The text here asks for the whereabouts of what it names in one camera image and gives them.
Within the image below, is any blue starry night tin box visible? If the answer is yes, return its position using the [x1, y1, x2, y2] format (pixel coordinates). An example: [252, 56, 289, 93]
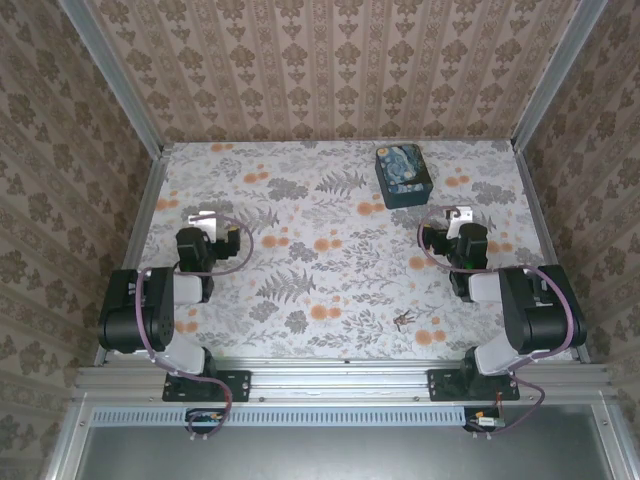
[374, 143, 434, 210]

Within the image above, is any floral patterned table cover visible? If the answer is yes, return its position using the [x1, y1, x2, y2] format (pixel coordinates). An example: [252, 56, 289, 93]
[106, 141, 577, 362]

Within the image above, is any small black electronics box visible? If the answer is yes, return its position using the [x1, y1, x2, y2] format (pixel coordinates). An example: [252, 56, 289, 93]
[185, 408, 228, 436]
[463, 406, 506, 435]

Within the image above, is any grey metal tray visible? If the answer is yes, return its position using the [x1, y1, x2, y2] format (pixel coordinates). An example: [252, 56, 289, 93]
[47, 402, 634, 480]

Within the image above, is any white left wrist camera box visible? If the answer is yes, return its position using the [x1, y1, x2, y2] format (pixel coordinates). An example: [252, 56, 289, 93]
[188, 212, 218, 237]

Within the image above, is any aluminium side rail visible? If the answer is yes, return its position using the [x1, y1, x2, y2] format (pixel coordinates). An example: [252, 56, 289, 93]
[93, 148, 170, 366]
[514, 147, 594, 364]

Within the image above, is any aluminium front rail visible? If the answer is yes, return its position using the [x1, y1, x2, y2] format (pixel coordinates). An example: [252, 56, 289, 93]
[73, 358, 620, 402]

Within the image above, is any aluminium frame post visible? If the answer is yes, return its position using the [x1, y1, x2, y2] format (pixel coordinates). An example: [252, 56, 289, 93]
[512, 0, 610, 149]
[56, 0, 166, 157]

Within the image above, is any grey slotted cable duct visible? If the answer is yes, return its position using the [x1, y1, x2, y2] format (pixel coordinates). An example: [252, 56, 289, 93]
[92, 405, 467, 427]

